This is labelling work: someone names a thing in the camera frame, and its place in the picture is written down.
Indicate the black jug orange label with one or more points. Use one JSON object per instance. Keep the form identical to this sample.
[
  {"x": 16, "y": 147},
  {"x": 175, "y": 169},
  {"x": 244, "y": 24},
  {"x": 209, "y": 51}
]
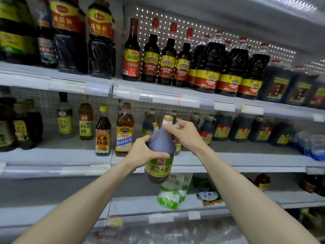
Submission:
[{"x": 317, "y": 96}]

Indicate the blue white packages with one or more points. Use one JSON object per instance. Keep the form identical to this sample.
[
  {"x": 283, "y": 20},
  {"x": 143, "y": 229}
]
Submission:
[{"x": 310, "y": 144}]

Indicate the person's right hand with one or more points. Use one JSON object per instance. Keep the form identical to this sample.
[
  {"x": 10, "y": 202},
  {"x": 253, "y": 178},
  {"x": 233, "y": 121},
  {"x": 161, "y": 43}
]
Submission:
[{"x": 190, "y": 134}]

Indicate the green packet white blue label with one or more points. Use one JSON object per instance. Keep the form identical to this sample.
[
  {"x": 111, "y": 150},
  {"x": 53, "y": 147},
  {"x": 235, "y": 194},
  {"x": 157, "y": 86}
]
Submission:
[{"x": 208, "y": 195}]

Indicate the dark bottle red yellow label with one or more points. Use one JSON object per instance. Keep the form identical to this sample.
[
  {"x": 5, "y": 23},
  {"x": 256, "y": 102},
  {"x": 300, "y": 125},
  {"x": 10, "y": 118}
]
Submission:
[
  {"x": 195, "y": 122},
  {"x": 207, "y": 132}
]

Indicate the person's right forearm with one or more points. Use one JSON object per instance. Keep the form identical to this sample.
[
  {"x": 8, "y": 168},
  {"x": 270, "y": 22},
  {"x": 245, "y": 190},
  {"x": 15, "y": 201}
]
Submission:
[{"x": 259, "y": 200}]

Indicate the dark jug red yellow label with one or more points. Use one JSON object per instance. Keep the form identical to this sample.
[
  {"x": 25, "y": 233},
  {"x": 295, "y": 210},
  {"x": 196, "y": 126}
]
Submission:
[{"x": 261, "y": 133}]

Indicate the soy sauce bottle red cap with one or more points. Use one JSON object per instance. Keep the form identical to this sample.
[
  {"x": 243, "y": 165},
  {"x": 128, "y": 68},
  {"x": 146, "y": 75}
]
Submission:
[
  {"x": 101, "y": 53},
  {"x": 68, "y": 48}
]

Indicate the yellow-capped green label bottle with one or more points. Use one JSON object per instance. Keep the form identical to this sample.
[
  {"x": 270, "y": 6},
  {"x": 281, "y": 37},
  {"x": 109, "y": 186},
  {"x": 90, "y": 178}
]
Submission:
[{"x": 12, "y": 43}]

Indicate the large amber cooking wine jug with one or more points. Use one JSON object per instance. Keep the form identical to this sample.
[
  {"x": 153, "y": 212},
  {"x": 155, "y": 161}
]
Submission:
[{"x": 124, "y": 137}]

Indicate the dark jug yellow green label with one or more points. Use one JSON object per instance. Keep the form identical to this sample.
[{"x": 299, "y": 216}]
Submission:
[{"x": 282, "y": 137}]

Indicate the dark bottle orange label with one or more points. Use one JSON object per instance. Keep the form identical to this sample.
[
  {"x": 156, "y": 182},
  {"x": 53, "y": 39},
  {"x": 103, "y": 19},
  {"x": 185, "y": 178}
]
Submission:
[{"x": 103, "y": 139}]

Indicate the row of dark red-capped bottles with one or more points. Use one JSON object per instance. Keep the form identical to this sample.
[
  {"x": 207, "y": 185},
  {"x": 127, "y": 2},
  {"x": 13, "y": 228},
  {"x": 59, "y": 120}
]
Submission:
[{"x": 228, "y": 78}]

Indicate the amber bottle yellow red label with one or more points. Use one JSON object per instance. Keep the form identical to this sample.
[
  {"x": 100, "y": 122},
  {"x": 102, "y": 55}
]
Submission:
[{"x": 86, "y": 124}]

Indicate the person's left hand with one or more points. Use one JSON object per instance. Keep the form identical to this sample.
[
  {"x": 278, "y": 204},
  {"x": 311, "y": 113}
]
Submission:
[{"x": 142, "y": 155}]

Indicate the dark bottle with green label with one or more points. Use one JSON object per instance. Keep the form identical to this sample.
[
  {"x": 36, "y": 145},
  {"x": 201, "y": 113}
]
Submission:
[{"x": 148, "y": 124}]

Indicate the white metal store shelving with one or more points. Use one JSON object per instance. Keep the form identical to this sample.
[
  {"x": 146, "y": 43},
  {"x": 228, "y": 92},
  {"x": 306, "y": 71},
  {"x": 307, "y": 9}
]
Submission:
[{"x": 243, "y": 160}]

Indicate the blue label dark bottle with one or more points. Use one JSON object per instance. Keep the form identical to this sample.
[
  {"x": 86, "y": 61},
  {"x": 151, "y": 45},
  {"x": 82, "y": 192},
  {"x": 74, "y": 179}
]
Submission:
[{"x": 46, "y": 50}]

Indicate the pack of clear empty bottles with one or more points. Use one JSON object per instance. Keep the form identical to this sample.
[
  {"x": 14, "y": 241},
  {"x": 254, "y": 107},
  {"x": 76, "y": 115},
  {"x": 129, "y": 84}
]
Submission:
[{"x": 177, "y": 233}]

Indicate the white green bag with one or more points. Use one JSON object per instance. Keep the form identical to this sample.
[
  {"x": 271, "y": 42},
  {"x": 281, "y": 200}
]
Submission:
[
  {"x": 170, "y": 198},
  {"x": 187, "y": 180}
]

